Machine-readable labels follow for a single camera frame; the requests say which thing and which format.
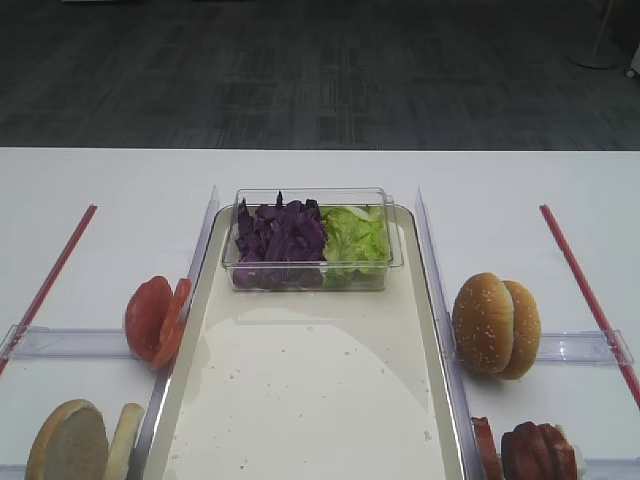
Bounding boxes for bun slice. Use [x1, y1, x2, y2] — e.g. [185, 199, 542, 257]
[24, 399, 109, 480]
[103, 403, 144, 480]

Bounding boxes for green lettuce leaves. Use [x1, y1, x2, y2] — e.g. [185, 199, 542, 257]
[321, 205, 390, 289]

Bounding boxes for outer tomato slice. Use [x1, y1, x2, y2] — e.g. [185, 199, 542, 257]
[124, 276, 173, 362]

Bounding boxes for tomato slice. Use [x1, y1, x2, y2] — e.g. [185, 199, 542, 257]
[124, 276, 173, 362]
[151, 278, 192, 370]

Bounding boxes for inner tomato slice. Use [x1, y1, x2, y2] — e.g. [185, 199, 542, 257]
[151, 278, 192, 370]

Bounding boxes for single meat patty slice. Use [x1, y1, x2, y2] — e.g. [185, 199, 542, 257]
[471, 417, 503, 480]

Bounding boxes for stacked meat patty slices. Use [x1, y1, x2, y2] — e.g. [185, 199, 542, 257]
[501, 421, 586, 480]

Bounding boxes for clear plastic container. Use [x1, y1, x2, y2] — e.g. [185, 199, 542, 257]
[221, 187, 404, 292]

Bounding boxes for purple cabbage shreds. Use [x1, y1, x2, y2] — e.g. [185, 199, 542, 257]
[233, 194, 328, 290]

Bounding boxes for cream metal tray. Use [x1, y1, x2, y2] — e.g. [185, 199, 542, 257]
[144, 208, 463, 479]

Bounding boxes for inner sesame bun top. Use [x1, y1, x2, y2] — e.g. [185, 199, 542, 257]
[452, 272, 514, 374]

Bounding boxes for sesame bun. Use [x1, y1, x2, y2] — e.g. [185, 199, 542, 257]
[452, 272, 514, 374]
[500, 280, 541, 380]

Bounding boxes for outer sesame bun top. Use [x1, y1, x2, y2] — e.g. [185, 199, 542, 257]
[500, 280, 541, 380]

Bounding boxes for left clear long divider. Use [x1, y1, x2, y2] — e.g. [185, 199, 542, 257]
[127, 185, 220, 480]

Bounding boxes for right rear clear pusher track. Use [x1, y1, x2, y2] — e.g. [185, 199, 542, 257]
[536, 330, 634, 366]

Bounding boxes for clear pusher track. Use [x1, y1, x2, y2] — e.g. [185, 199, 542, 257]
[583, 458, 640, 480]
[0, 465, 26, 480]
[536, 330, 634, 366]
[1, 325, 133, 360]

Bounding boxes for left rear clear pusher track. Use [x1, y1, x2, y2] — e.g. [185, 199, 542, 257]
[1, 325, 133, 360]

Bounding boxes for right front clear pusher track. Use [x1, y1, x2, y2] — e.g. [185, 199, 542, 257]
[583, 458, 640, 480]

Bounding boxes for left front clear pusher track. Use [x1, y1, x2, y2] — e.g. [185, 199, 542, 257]
[0, 465, 26, 480]

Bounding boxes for right red rail strip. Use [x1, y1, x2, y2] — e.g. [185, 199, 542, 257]
[539, 204, 639, 405]

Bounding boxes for red rail strip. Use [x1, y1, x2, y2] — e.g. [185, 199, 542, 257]
[539, 204, 639, 405]
[0, 204, 97, 373]

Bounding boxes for left red rail strip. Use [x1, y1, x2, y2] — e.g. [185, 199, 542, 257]
[0, 204, 97, 373]

